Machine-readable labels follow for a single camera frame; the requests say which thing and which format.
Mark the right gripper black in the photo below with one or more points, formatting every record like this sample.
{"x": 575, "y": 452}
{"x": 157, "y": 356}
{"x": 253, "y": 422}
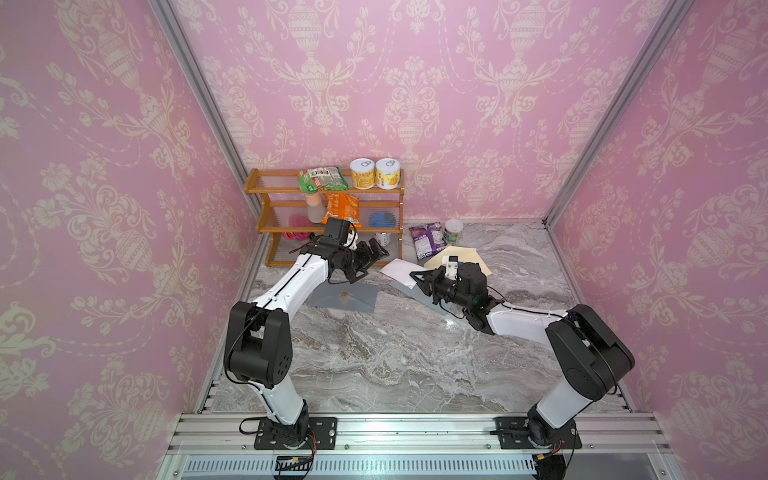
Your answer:
{"x": 436, "y": 277}

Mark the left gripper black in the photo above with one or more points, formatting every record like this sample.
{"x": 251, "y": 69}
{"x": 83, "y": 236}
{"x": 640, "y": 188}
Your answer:
{"x": 365, "y": 255}

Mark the dark grey envelope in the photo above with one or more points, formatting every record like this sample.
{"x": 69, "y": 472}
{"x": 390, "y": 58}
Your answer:
{"x": 358, "y": 297}

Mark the cream envelope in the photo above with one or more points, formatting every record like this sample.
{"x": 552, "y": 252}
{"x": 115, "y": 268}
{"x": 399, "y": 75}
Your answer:
{"x": 463, "y": 254}

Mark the teal blue envelope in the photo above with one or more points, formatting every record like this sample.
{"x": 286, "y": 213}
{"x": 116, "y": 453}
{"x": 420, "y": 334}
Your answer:
{"x": 416, "y": 294}

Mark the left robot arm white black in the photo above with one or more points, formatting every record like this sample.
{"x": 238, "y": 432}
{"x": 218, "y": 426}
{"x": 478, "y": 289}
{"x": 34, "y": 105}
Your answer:
{"x": 258, "y": 345}

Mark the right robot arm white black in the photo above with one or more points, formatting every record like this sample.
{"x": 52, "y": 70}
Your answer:
{"x": 590, "y": 354}

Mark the purple snack bag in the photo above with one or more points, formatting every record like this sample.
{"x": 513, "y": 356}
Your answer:
{"x": 428, "y": 239}

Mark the blue lid cup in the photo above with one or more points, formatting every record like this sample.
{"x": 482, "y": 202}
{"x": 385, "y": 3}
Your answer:
{"x": 382, "y": 221}

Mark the green instant noodle cup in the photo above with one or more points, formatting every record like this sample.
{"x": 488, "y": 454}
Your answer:
{"x": 453, "y": 229}

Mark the orange snack bag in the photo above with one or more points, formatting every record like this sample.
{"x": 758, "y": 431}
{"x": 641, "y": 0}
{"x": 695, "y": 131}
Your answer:
{"x": 342, "y": 206}

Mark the beige bottle on shelf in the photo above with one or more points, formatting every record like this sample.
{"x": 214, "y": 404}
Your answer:
{"x": 316, "y": 209}

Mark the pink item on shelf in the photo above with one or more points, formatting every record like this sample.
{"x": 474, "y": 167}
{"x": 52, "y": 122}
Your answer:
{"x": 299, "y": 228}

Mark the wooden three-tier shelf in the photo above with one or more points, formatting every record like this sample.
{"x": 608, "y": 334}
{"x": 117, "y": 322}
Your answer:
{"x": 280, "y": 197}

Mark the left yellow can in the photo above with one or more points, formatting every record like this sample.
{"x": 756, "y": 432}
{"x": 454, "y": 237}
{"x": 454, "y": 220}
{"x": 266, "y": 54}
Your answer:
{"x": 363, "y": 173}

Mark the yellow can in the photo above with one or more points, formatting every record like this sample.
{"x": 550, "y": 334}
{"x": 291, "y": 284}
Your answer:
{"x": 363, "y": 173}
{"x": 388, "y": 173}

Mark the right yellow can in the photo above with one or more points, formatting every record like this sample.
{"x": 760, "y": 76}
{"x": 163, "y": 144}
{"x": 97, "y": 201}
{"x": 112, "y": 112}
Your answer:
{"x": 388, "y": 173}

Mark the green snack bag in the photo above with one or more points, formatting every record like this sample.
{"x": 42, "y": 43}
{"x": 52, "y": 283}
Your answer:
{"x": 321, "y": 179}

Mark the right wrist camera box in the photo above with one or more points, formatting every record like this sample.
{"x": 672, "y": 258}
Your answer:
{"x": 451, "y": 264}

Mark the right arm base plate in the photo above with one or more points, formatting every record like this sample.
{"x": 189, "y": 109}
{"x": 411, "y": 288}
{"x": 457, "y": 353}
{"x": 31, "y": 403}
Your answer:
{"x": 518, "y": 433}

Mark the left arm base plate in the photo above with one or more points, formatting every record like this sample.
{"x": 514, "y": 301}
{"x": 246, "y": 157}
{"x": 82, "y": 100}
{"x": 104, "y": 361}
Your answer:
{"x": 317, "y": 432}

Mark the aluminium front rail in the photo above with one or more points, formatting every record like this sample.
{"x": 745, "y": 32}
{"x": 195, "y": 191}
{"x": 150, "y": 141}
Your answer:
{"x": 601, "y": 432}

